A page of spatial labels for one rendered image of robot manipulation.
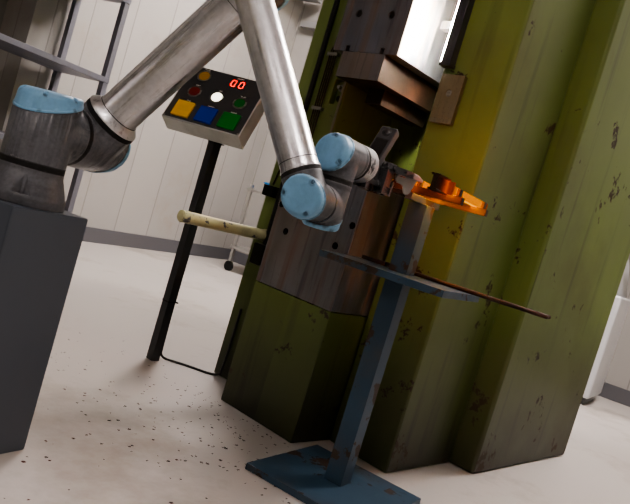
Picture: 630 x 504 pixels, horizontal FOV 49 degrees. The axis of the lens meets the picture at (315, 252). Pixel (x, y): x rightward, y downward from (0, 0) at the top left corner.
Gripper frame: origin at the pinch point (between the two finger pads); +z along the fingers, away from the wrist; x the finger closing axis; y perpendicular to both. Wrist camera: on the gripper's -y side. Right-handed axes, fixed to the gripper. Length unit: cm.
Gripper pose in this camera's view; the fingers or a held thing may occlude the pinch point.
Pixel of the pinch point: (400, 173)
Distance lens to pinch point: 189.3
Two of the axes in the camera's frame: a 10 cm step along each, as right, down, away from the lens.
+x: 8.0, 2.8, -5.3
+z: 5.2, 1.0, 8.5
